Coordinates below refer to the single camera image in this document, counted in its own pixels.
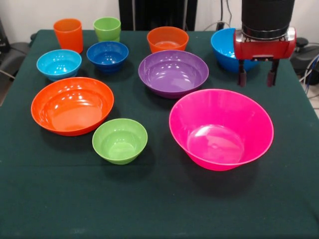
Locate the large pink bowl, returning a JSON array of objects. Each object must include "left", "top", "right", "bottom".
[{"left": 168, "top": 88, "right": 275, "bottom": 172}]

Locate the grey wheeled floor base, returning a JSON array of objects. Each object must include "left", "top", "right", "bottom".
[
  {"left": 290, "top": 37, "right": 319, "bottom": 75},
  {"left": 0, "top": 42, "right": 32, "bottom": 75}
]

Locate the small deep orange bowl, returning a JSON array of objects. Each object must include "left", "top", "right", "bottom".
[{"left": 147, "top": 26, "right": 189, "bottom": 54}]

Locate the medium blue bowl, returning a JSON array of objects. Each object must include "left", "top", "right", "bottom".
[{"left": 210, "top": 27, "right": 261, "bottom": 74}]

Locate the orange cup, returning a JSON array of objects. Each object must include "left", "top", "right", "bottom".
[{"left": 53, "top": 18, "right": 84, "bottom": 54}]

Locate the small dark blue bowl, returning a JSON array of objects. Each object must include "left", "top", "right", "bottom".
[{"left": 86, "top": 41, "right": 130, "bottom": 75}]

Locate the purple bowl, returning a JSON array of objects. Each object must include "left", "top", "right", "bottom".
[{"left": 138, "top": 49, "right": 209, "bottom": 100}]

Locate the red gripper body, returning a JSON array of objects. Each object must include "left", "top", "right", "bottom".
[{"left": 233, "top": 26, "right": 297, "bottom": 62}]

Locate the green cup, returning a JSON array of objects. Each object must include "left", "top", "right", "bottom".
[{"left": 93, "top": 16, "right": 122, "bottom": 43}]

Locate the dark green tablecloth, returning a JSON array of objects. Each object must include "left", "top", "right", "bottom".
[{"left": 0, "top": 29, "right": 319, "bottom": 239}]

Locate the small light blue bowl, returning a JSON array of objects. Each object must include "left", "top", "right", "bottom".
[{"left": 36, "top": 49, "right": 82, "bottom": 82}]

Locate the small green bowl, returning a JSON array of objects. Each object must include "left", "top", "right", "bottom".
[{"left": 92, "top": 118, "right": 149, "bottom": 165}]

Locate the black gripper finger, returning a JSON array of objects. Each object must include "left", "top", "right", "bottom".
[
  {"left": 237, "top": 59, "right": 248, "bottom": 87},
  {"left": 267, "top": 59, "right": 280, "bottom": 87}
]

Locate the wide orange bowl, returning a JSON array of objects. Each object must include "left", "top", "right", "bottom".
[{"left": 30, "top": 77, "right": 115, "bottom": 137}]

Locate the tangle of floor cables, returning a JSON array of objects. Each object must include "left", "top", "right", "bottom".
[{"left": 298, "top": 53, "right": 319, "bottom": 110}]

